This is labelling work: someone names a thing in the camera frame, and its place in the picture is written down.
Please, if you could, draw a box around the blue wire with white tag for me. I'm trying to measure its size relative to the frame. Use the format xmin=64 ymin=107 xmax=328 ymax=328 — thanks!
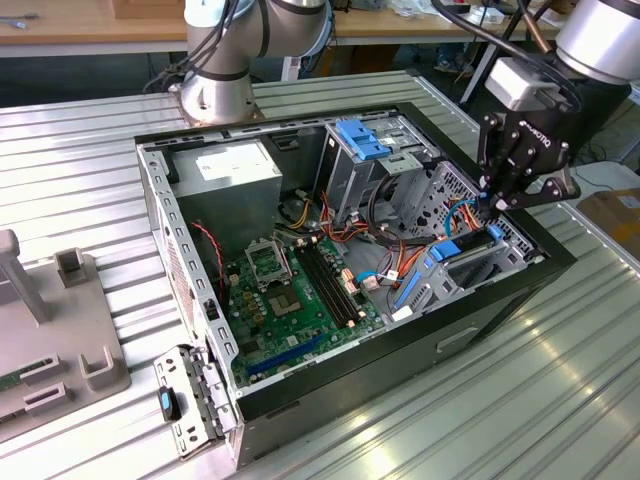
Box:
xmin=355 ymin=267 xmax=402 ymax=294

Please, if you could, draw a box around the cardboard box with label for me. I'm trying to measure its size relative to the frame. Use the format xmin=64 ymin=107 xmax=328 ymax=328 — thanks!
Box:
xmin=576 ymin=187 xmax=640 ymax=261

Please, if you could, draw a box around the black RAM slot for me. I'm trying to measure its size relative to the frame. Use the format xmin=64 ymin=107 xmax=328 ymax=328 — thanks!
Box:
xmin=294 ymin=246 xmax=352 ymax=329
xmin=311 ymin=242 xmax=363 ymax=319
xmin=305 ymin=243 xmax=359 ymax=323
xmin=300 ymin=245 xmax=356 ymax=326

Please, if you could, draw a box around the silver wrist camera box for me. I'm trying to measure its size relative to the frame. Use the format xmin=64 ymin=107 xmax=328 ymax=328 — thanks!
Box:
xmin=483 ymin=56 xmax=570 ymax=113

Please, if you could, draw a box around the blue expansion slot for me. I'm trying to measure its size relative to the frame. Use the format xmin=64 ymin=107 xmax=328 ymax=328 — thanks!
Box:
xmin=246 ymin=333 xmax=325 ymax=380

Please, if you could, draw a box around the orange disk power wire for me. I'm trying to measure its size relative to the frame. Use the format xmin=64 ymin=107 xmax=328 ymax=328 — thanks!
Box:
xmin=389 ymin=197 xmax=484 ymax=291

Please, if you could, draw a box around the blue disk data wire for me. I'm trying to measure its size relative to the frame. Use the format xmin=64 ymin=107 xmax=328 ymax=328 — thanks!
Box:
xmin=445 ymin=191 xmax=495 ymax=240

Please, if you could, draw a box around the grey metal disk bay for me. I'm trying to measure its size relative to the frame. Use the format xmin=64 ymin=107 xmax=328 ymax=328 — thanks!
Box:
xmin=385 ymin=225 xmax=547 ymax=322

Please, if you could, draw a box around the green motherboard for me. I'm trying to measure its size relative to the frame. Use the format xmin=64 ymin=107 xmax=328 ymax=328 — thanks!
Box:
xmin=222 ymin=234 xmax=390 ymax=390

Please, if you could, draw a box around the metal card retention bracket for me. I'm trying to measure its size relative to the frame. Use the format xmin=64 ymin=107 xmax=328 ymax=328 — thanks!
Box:
xmin=152 ymin=343 xmax=240 ymax=462

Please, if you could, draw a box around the blue plastic bay latch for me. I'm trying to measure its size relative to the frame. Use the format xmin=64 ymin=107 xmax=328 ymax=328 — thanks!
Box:
xmin=334 ymin=118 xmax=397 ymax=162

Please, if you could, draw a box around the CPU socket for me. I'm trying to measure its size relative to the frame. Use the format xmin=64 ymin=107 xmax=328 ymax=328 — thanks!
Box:
xmin=263 ymin=283 xmax=307 ymax=320

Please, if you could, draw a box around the brown square base plate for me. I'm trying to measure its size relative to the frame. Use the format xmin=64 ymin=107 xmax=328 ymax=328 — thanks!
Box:
xmin=169 ymin=84 xmax=267 ymax=126

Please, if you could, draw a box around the grey parts rack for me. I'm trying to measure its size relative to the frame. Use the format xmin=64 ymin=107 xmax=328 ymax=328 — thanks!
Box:
xmin=0 ymin=229 xmax=134 ymax=441

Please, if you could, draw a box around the green RAM stick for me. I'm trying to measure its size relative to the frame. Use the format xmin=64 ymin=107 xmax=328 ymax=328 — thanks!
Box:
xmin=0 ymin=369 xmax=51 ymax=395

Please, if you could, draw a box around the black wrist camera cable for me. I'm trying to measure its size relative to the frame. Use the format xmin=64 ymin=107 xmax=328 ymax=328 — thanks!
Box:
xmin=430 ymin=0 xmax=584 ymax=109

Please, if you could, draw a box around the orange yellow wire bundle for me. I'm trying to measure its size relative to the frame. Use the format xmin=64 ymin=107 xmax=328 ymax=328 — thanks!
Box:
xmin=277 ymin=188 xmax=374 ymax=247

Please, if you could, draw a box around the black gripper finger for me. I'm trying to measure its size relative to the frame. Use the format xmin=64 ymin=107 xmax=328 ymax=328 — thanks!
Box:
xmin=474 ymin=111 xmax=522 ymax=210
xmin=491 ymin=143 xmax=582 ymax=212

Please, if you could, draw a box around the red black twisted wire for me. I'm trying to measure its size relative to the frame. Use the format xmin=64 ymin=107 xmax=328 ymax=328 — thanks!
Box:
xmin=191 ymin=221 xmax=230 ymax=307

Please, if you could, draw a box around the hard disk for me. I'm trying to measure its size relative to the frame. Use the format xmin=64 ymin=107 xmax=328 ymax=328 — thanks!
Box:
xmin=393 ymin=224 xmax=504 ymax=312

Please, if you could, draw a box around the blue black bracket latch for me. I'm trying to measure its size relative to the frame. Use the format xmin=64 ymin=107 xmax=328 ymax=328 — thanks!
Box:
xmin=157 ymin=384 xmax=184 ymax=422

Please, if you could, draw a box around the tall metal drive bay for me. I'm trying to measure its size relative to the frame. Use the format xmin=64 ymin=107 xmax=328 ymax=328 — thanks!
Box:
xmin=313 ymin=115 xmax=432 ymax=232

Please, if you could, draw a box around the metal socket cover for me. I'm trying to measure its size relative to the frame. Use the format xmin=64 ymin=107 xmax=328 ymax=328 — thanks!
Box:
xmin=242 ymin=238 xmax=295 ymax=282

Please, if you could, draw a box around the grey power supply unit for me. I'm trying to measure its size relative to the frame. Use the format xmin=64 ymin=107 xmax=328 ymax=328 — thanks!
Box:
xmin=167 ymin=138 xmax=285 ymax=261

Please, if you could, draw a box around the black sleeved cable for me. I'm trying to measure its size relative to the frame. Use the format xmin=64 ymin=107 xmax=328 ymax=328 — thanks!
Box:
xmin=366 ymin=172 xmax=432 ymax=251

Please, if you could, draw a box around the white side table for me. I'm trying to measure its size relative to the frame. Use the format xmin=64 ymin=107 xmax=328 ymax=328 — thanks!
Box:
xmin=569 ymin=159 xmax=640 ymax=211

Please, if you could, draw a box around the wooden desk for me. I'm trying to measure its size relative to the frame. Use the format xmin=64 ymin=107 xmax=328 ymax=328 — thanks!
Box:
xmin=0 ymin=0 xmax=190 ymax=59
xmin=319 ymin=0 xmax=561 ymax=104

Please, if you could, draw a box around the black open PC case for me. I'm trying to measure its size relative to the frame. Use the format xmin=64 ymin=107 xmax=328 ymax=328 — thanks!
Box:
xmin=133 ymin=101 xmax=579 ymax=471

